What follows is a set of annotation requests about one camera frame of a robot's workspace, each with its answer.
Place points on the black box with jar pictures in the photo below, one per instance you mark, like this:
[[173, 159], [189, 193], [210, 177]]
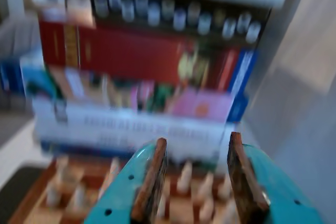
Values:
[[157, 11]]

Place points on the wooden folding chessboard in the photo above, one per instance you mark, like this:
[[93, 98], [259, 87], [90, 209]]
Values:
[[42, 208]]

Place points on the white chess bishop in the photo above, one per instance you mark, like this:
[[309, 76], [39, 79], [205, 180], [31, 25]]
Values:
[[113, 169], [186, 179]]

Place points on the blue illustrated book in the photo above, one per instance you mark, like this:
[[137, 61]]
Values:
[[78, 148]]

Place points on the dark grey table mat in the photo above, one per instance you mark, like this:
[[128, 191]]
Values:
[[15, 190]]

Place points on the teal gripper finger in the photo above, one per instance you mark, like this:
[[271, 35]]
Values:
[[262, 182], [123, 190]]

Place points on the large red book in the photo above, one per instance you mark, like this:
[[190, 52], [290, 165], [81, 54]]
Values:
[[131, 51]]

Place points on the white Gabrielle Chanel book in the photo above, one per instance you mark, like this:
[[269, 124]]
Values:
[[131, 124]]

